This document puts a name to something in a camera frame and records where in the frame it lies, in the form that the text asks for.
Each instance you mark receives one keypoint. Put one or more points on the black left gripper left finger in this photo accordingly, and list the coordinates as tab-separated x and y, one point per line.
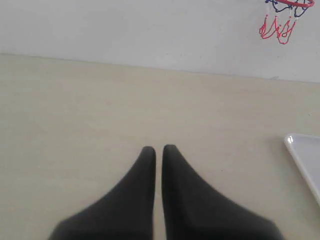
124	213

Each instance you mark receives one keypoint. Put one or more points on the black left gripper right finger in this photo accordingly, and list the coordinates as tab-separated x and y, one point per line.
194	210

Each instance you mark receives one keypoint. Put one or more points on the red mini basketball hoop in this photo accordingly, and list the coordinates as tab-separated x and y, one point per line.
281	18

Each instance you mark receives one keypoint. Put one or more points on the white plastic tray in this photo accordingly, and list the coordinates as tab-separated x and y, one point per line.
305	151

